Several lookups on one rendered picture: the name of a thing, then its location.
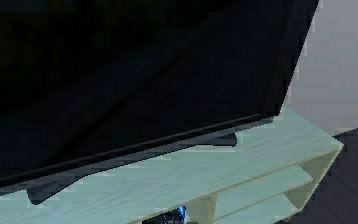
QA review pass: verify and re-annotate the black television set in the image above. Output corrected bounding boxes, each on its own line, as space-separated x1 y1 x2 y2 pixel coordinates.
0 0 321 206

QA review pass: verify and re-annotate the pale green television stand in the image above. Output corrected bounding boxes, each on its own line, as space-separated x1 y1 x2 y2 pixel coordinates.
0 105 345 224

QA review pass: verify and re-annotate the black and blue box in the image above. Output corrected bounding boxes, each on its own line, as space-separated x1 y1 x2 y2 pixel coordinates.
142 205 189 224

